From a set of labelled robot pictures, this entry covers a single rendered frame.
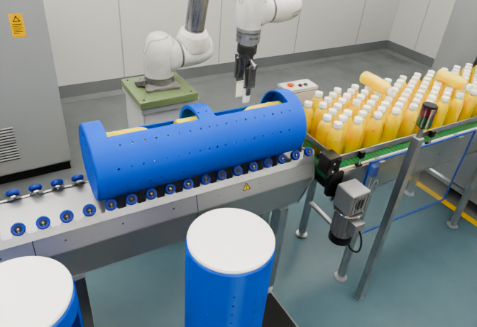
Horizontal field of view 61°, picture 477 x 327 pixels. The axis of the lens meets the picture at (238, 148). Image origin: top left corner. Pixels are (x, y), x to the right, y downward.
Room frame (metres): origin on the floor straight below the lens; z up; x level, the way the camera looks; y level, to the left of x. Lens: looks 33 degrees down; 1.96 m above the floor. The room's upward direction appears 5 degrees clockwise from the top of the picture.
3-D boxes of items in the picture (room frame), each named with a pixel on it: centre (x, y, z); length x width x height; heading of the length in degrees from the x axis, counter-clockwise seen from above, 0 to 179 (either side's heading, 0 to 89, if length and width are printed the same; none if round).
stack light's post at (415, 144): (1.56, -0.78, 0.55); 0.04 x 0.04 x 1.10; 32
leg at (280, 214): (1.56, -0.25, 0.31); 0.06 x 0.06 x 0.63; 32
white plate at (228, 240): (0.91, 0.00, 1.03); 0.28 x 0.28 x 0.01
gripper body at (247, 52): (1.49, 0.00, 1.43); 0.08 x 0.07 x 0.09; 32
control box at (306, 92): (2.01, -0.29, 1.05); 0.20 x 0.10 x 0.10; 122
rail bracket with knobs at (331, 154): (1.51, -0.41, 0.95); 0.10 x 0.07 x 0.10; 32
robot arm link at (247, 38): (1.49, 0.00, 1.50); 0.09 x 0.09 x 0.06
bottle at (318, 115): (1.80, -0.39, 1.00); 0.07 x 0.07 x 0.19
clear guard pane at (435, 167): (1.77, -0.95, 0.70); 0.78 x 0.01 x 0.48; 122
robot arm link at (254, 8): (1.50, -0.01, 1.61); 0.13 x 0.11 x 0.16; 130
